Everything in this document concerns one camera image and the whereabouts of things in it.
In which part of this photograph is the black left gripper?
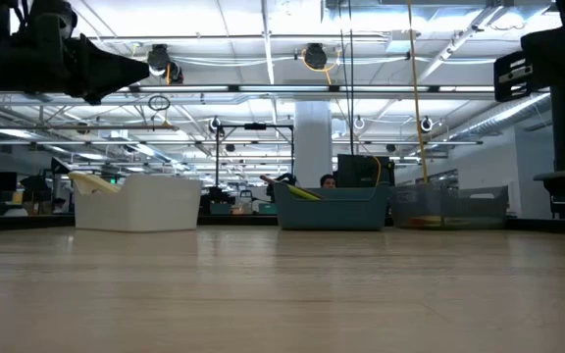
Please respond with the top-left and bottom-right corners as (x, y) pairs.
(0, 33), (150, 106)

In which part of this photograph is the lime green silicone spoon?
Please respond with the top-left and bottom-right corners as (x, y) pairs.
(286, 184), (323, 201)

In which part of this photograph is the black ceiling device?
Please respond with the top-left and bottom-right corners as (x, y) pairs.
(303, 42), (330, 71)
(146, 43), (184, 85)

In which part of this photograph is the white plastic bin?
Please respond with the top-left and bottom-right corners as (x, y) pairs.
(74, 174), (203, 232)

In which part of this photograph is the grey translucent plastic bin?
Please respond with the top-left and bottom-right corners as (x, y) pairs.
(389, 184), (509, 230)

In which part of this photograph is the black monitor back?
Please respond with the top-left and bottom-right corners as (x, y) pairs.
(335, 153), (396, 188)

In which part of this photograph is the long overhead light bar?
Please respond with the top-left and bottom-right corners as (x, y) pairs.
(115, 83), (497, 94)

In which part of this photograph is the white building column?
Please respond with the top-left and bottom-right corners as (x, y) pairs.
(293, 100), (334, 188)

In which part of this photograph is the teal plastic bin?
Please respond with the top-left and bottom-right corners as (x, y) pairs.
(272, 181), (392, 231)

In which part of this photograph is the black coiled cable loop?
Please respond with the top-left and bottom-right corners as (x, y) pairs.
(146, 94), (172, 113)

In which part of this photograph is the black monitor stand post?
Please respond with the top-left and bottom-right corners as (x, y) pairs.
(549, 87), (565, 172)

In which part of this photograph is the yellow power cable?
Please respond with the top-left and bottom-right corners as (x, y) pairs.
(406, 0), (431, 187)

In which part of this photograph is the black power cable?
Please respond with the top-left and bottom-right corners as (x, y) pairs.
(336, 0), (356, 157)

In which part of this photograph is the black metal stand frame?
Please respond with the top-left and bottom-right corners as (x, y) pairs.
(214, 123), (296, 190)

